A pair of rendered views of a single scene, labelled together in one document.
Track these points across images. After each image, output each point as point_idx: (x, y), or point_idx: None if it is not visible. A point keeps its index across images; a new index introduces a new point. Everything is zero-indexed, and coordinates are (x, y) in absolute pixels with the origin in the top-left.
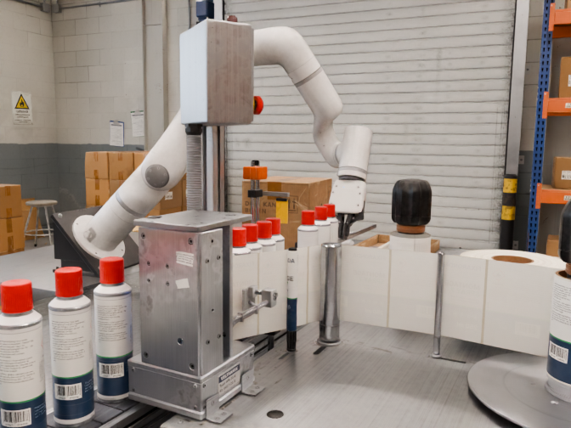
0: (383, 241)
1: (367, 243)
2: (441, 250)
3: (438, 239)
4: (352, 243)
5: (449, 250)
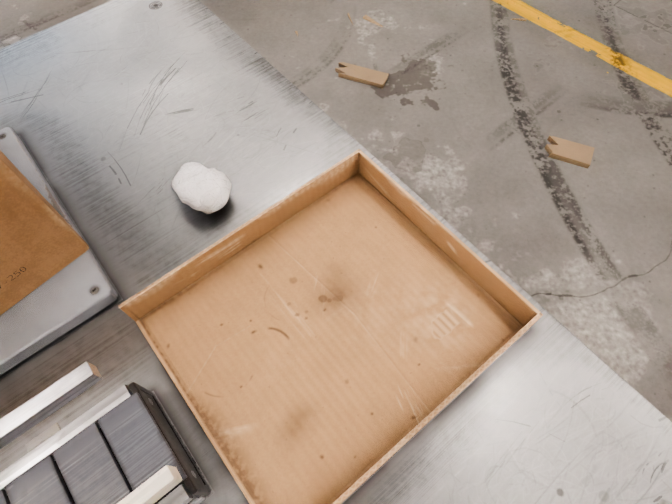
0: (372, 181)
1: (261, 226)
2: (522, 355)
3: (534, 311)
4: (212, 207)
5: (555, 366)
